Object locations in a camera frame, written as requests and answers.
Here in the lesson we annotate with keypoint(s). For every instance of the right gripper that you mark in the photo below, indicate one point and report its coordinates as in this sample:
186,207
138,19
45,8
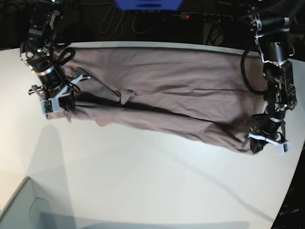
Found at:
54,86

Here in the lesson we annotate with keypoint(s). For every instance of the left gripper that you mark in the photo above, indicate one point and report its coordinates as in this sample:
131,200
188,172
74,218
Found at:
266,129

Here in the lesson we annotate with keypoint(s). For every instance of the mauve t-shirt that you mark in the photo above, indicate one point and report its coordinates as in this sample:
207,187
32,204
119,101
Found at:
196,95

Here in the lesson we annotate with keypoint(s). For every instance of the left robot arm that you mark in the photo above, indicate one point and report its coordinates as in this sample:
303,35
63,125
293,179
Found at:
270,21

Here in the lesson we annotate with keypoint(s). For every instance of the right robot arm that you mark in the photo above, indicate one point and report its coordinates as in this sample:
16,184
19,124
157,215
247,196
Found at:
45,58

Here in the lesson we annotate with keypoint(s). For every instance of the blue plastic bin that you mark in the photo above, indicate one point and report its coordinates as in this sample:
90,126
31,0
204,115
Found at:
148,4

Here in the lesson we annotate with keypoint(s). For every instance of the white power strip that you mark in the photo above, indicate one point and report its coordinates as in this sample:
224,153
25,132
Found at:
206,17

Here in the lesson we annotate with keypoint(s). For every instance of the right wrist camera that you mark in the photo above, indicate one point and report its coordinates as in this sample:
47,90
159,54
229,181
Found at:
50,106

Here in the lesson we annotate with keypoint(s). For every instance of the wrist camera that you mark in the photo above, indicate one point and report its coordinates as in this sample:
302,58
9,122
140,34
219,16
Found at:
283,148
50,106

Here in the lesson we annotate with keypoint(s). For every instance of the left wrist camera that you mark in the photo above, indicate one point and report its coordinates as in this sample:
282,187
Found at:
283,148

